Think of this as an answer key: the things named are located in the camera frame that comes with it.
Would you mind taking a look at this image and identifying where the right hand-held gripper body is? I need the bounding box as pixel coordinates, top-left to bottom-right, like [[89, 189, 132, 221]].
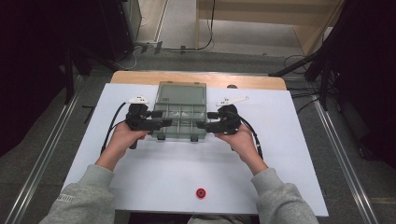
[[205, 96, 250, 135]]

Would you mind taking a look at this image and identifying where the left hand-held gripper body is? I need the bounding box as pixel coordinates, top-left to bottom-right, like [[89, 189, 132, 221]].
[[125, 96, 165, 132]]

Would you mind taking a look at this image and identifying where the clear plastic compartment box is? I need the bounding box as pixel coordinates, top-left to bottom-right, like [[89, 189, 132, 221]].
[[148, 81, 209, 143]]

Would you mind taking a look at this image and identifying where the person's left hand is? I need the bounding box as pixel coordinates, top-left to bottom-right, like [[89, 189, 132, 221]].
[[102, 121, 151, 164]]

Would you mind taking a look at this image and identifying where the person's right hand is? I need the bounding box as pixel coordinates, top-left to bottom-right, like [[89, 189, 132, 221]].
[[214, 124, 261, 167]]

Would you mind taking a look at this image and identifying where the wooden table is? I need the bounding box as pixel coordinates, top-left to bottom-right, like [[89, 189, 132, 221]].
[[110, 70, 288, 91]]

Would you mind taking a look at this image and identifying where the white table board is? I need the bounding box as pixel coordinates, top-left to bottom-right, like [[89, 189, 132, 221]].
[[54, 82, 330, 217]]

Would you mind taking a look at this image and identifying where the black metal stand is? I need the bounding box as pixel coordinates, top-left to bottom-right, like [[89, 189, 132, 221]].
[[269, 50, 331, 111], [63, 46, 120, 105]]

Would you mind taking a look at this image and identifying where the dark cabinet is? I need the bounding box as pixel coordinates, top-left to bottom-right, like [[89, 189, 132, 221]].
[[99, 0, 143, 63]]

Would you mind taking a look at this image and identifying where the light wooden furniture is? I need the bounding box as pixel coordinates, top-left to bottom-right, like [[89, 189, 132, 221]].
[[195, 0, 345, 57]]

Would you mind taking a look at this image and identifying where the dark curtain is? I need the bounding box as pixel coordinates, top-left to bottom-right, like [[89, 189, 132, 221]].
[[323, 0, 396, 169], [0, 0, 106, 157]]

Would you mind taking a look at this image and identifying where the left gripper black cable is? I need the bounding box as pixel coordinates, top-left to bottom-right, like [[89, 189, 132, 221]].
[[100, 102, 129, 156]]

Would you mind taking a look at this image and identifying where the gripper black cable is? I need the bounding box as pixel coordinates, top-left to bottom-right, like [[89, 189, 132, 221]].
[[100, 102, 129, 156], [237, 115, 264, 161]]

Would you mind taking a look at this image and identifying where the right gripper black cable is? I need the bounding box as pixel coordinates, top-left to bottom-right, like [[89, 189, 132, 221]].
[[237, 115, 264, 161]]

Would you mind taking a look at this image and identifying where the white floor cable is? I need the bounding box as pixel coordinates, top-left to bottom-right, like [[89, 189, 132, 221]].
[[112, 15, 151, 71]]

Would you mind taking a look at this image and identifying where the bundle of black floor cables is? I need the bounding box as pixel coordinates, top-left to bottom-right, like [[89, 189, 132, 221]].
[[288, 86, 322, 114]]

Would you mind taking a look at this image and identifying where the black floor cable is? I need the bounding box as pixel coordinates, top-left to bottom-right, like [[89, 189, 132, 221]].
[[162, 0, 217, 52]]

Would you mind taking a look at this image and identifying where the aluminium floor rail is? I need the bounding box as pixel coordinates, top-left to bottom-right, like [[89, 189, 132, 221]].
[[3, 74, 85, 224], [312, 92, 379, 224]]

